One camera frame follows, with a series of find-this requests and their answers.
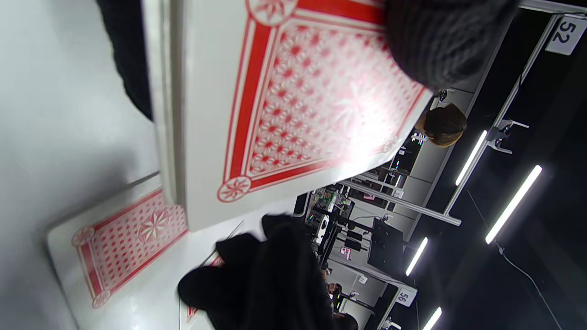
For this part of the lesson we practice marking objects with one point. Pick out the person's left hand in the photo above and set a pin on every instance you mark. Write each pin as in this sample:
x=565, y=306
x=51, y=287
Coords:
x=440, y=41

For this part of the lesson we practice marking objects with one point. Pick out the deck of red playing cards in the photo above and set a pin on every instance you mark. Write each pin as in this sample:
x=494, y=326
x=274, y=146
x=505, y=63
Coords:
x=206, y=114

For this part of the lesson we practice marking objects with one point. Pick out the red-backed playing card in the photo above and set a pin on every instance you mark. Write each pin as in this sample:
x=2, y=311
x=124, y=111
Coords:
x=128, y=238
x=192, y=314

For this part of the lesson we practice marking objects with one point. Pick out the aluminium frame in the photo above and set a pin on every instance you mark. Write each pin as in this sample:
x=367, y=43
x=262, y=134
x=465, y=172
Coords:
x=412, y=207

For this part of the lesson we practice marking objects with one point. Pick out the person's right hand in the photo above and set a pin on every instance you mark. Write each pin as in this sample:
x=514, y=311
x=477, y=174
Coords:
x=270, y=284

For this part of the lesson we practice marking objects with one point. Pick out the black computer monitor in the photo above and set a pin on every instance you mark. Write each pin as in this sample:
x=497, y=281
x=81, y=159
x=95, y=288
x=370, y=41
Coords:
x=385, y=245

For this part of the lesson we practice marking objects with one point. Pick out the ceiling light strip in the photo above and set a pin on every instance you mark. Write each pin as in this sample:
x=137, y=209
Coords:
x=513, y=204
x=471, y=158
x=432, y=318
x=416, y=256

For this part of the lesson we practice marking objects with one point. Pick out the white number sign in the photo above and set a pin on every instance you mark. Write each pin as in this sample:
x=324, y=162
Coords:
x=567, y=34
x=406, y=298

